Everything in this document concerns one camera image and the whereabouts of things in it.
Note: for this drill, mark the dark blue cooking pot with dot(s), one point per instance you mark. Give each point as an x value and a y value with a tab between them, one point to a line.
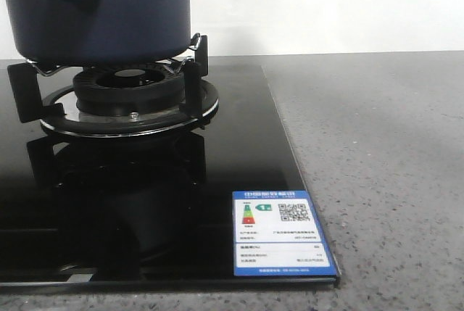
96	32

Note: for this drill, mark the black glass gas cooktop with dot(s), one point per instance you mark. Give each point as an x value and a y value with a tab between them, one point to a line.
141	214

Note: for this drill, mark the blue energy label sticker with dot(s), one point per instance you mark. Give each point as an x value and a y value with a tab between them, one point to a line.
278	233

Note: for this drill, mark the black metal pot support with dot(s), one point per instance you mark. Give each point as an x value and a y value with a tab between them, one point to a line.
58	112

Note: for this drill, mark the black round gas burner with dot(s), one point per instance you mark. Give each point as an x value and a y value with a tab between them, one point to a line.
120	90

